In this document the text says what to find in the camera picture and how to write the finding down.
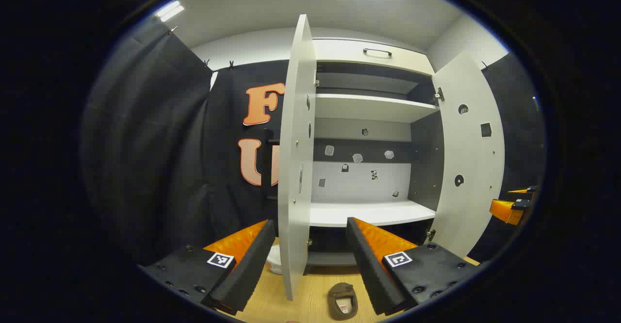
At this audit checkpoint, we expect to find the ceiling light panel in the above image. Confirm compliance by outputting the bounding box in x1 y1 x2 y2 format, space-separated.
155 0 185 22

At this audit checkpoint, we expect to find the white lidded bowl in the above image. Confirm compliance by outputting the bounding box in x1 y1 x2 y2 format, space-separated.
266 244 283 275

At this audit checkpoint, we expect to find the black door handle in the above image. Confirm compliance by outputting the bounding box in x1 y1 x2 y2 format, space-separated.
264 128 282 202

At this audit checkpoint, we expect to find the white cabinet drawer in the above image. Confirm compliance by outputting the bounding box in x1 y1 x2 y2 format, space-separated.
313 38 435 76

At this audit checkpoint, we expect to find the black backdrop cloth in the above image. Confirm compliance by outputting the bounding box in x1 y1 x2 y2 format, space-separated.
80 20 548 265

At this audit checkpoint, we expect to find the brown fuzzy shoe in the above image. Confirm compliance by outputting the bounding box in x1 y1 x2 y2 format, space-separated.
327 282 359 321

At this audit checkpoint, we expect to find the white shoe cabinet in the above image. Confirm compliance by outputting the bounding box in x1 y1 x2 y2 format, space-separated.
307 37 444 268

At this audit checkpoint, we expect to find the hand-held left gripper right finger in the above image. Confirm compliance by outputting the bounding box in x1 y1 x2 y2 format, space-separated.
345 216 481 316

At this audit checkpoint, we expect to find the white shoe cabinet door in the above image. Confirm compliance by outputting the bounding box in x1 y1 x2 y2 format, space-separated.
278 14 318 302
427 51 506 259

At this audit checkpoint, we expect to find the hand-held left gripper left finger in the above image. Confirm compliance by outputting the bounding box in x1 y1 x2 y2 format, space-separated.
138 219 276 316

